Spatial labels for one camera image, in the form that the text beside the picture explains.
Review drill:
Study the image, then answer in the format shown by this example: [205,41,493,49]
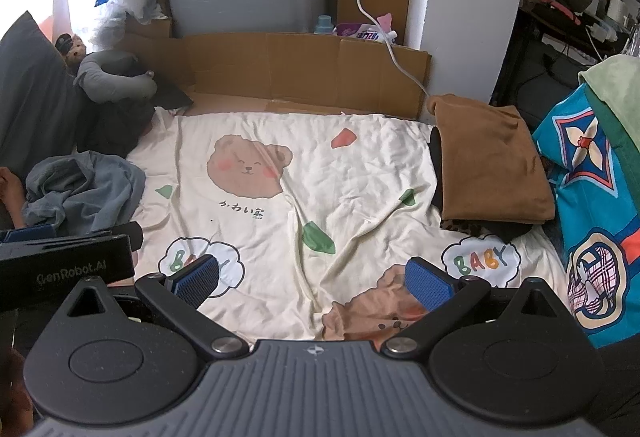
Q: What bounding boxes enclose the dark pillow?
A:
[0,10,81,228]

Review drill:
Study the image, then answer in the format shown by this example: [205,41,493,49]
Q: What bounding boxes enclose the person's foot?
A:
[0,167,27,228]

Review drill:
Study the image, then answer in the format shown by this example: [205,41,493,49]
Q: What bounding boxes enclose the grey fluffy cloth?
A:
[92,10,127,50]

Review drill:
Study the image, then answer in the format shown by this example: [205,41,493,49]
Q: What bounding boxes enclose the flattened cardboard box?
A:
[122,14,433,120]

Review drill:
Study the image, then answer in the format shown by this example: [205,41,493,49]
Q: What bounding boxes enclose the purple white detergent pouch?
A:
[335,21,398,45]

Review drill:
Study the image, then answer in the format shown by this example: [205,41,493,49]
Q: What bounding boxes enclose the teal printed blanket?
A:
[532,82,640,350]

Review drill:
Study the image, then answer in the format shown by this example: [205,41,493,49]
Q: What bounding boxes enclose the grey plush toy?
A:
[74,51,158,105]

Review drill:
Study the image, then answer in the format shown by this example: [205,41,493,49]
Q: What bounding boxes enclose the brown bear plush with cap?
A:
[54,33,88,68]

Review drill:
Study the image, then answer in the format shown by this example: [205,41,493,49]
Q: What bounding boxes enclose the brown folded cloth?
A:
[427,94,556,224]

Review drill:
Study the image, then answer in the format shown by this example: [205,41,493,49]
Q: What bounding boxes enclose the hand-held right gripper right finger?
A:
[381,257,573,359]

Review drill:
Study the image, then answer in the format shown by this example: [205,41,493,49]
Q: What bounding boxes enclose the leopard print cloth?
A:
[440,217,486,238]

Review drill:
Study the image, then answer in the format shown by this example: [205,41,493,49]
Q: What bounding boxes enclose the white power strip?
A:
[575,14,619,43]

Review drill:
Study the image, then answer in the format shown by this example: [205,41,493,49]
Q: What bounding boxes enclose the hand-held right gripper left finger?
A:
[64,255,250,360]

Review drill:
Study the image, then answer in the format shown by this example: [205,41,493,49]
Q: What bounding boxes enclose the dark green cloth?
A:
[587,90,640,178]

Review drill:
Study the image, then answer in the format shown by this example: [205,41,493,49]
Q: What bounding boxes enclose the blue denim pants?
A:
[22,150,147,238]

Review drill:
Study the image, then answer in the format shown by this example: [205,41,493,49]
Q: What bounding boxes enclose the black folded cloth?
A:
[429,127,533,243]

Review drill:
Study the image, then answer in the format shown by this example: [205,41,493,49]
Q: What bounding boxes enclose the cream bear printed bed sheet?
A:
[125,110,573,343]

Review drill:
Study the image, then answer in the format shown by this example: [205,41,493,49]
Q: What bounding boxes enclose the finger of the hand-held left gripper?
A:
[0,224,57,245]

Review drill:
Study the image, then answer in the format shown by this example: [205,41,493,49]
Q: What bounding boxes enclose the light green cloth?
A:
[578,54,640,118]

